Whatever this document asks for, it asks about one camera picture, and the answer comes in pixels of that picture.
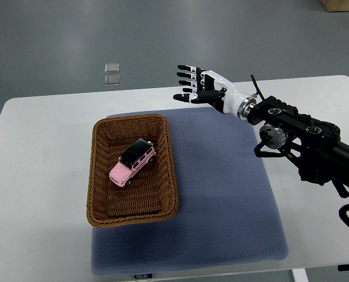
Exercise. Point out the white table leg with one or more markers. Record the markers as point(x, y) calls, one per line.
point(299, 275)

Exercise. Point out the brown wicker basket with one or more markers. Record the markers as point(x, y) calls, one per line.
point(152, 195)

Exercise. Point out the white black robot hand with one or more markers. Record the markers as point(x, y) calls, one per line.
point(217, 91)

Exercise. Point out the upper metal floor plate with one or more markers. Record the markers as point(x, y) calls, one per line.
point(112, 67)

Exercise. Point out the wooden box corner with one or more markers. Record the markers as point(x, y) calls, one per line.
point(336, 5)

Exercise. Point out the pink toy car black roof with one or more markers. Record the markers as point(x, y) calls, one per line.
point(131, 162)

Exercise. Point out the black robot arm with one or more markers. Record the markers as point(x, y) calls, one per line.
point(312, 145)

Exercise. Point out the blue-grey fabric mat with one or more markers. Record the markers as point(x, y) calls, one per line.
point(227, 210)

